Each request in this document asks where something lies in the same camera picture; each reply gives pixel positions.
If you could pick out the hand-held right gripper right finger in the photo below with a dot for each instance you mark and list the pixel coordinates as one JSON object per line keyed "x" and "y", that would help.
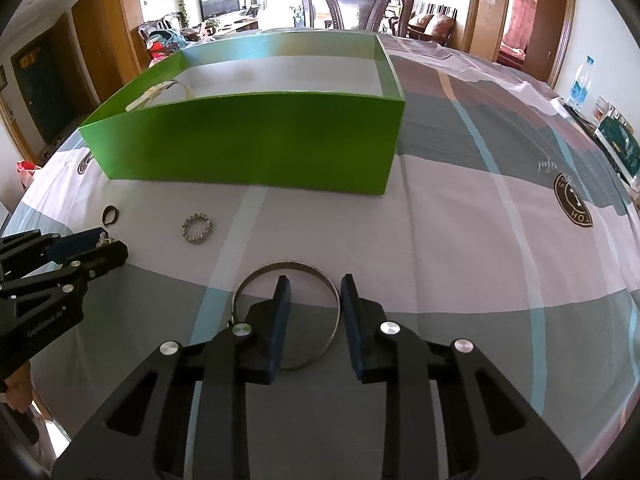
{"x": 352, "y": 330}

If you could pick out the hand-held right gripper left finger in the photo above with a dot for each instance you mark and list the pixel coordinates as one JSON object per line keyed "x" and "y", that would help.
{"x": 277, "y": 330}

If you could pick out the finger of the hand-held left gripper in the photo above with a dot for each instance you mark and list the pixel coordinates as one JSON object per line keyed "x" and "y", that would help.
{"x": 75, "y": 245}
{"x": 100, "y": 262}

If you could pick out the silver bangle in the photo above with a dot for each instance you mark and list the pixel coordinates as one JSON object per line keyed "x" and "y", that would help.
{"x": 295, "y": 264}

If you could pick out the white wrist watch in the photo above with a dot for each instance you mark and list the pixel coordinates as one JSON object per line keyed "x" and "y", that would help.
{"x": 145, "y": 100}

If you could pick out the green cardboard box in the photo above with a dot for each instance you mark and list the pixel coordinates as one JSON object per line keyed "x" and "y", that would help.
{"x": 250, "y": 145}

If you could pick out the white red paper bag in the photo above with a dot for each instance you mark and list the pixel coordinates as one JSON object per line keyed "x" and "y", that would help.
{"x": 27, "y": 172}

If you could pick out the dark entrance door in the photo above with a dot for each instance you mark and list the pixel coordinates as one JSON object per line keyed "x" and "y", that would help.
{"x": 35, "y": 90}

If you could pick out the pile of clothes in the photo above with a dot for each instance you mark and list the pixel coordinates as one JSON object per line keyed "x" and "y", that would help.
{"x": 167, "y": 42}

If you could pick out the dark wooden armchair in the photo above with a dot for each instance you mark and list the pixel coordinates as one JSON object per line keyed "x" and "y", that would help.
{"x": 145, "y": 27}

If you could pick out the wooden television cabinet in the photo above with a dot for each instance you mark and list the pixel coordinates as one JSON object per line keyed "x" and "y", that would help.
{"x": 240, "y": 25}

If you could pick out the wooden sofa with cushions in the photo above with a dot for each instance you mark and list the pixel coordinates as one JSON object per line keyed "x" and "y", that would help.
{"x": 435, "y": 25}

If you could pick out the dark wooden dining chair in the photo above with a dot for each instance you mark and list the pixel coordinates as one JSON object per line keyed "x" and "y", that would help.
{"x": 357, "y": 7}

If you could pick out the green packet box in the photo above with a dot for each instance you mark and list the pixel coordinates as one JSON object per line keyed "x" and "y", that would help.
{"x": 617, "y": 140}

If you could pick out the small upright packets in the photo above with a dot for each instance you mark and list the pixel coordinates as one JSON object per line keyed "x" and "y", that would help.
{"x": 601, "y": 109}

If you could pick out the clear plastic water bottle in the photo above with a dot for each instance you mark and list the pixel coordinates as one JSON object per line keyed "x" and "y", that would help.
{"x": 581, "y": 87}

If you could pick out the pink curtain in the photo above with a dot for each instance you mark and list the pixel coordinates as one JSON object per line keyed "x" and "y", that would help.
{"x": 522, "y": 15}

